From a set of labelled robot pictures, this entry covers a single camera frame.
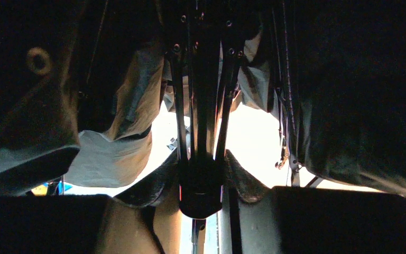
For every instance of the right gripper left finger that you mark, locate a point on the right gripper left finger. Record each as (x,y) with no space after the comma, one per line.
(142,219)

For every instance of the pink folding umbrella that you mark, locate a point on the pink folding umbrella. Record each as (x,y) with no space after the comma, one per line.
(303,94)

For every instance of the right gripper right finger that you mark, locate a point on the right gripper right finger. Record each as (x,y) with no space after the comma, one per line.
(258,219)

